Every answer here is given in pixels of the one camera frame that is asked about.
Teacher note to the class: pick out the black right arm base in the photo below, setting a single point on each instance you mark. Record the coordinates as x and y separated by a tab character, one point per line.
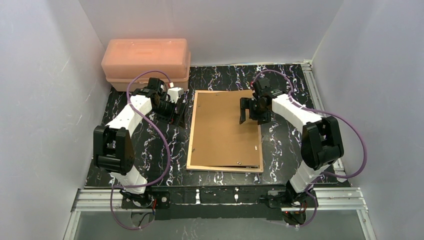
282	199

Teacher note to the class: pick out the brown cardboard backing board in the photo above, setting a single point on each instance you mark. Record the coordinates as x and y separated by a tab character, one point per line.
225	127

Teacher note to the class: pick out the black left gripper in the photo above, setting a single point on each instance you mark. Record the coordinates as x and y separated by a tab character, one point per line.
177	114

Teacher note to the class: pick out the aluminium front rail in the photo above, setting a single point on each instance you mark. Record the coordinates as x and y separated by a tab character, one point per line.
328	198

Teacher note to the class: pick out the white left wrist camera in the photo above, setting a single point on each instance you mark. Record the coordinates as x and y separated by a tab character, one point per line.
174	94

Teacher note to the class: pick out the pink plastic storage box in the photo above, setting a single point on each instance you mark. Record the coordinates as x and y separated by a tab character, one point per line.
163	58

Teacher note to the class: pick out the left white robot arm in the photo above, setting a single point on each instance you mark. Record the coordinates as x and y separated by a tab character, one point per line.
112	145

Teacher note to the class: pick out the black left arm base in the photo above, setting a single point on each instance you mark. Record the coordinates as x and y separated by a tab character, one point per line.
149	199

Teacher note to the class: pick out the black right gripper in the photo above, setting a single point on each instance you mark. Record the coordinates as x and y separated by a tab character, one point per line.
250	108

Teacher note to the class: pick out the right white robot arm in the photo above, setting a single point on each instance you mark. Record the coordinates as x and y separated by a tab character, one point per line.
321	142

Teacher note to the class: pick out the light wooden picture frame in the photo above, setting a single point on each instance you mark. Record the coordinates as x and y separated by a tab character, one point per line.
225	132

